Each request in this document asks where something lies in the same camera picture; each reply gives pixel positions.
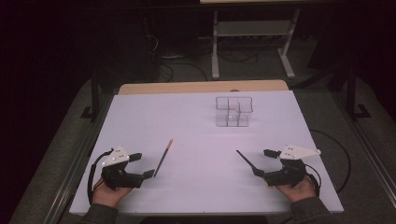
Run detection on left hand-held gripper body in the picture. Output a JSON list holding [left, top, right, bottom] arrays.
[[100, 144, 148, 190]]

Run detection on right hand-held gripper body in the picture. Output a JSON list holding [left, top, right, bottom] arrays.
[[262, 144, 322, 189]]

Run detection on dark blue makeup brush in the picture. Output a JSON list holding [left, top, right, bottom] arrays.
[[235, 149, 260, 174]]

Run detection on orange handled makeup brush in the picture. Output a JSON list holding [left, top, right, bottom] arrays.
[[153, 138, 175, 179]]

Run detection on clear plastic organizer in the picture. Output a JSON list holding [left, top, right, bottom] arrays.
[[215, 96, 254, 128]]

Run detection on person's right hand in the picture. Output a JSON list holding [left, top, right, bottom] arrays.
[[275, 176, 318, 203]]

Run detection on person's left hand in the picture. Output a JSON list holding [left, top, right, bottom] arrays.
[[92, 178, 134, 208]]

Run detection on white board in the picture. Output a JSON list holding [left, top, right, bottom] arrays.
[[68, 90, 345, 216]]

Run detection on black metal stand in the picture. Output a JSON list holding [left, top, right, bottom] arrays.
[[345, 62, 372, 121], [79, 77, 102, 122]]

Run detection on light wooden table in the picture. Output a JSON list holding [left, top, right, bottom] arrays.
[[118, 79, 290, 96]]

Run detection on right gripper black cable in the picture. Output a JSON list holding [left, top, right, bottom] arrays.
[[304, 162, 322, 197]]

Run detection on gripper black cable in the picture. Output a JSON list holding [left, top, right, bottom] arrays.
[[87, 148, 115, 204], [304, 162, 322, 197]]

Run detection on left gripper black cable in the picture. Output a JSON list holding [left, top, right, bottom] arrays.
[[87, 148, 115, 204]]

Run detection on metal rail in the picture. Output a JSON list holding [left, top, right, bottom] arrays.
[[43, 92, 115, 224], [331, 92, 396, 200]]

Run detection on long thin black cable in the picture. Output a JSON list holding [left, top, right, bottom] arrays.
[[309, 129, 353, 194]]

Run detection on tangled black cables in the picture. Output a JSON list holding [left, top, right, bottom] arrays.
[[218, 49, 260, 65]]

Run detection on black curved cable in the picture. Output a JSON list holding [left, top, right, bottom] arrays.
[[158, 62, 209, 83]]

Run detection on white metal frame desk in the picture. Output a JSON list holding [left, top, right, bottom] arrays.
[[199, 0, 331, 80]]

